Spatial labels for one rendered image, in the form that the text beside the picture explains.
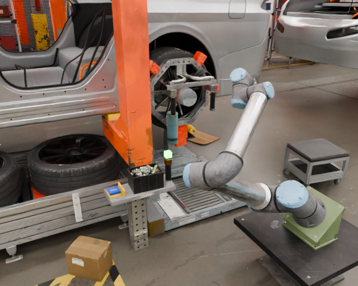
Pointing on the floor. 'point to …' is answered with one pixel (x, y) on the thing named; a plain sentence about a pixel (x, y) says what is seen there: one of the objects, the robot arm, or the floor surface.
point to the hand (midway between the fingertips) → (264, 97)
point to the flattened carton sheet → (200, 138)
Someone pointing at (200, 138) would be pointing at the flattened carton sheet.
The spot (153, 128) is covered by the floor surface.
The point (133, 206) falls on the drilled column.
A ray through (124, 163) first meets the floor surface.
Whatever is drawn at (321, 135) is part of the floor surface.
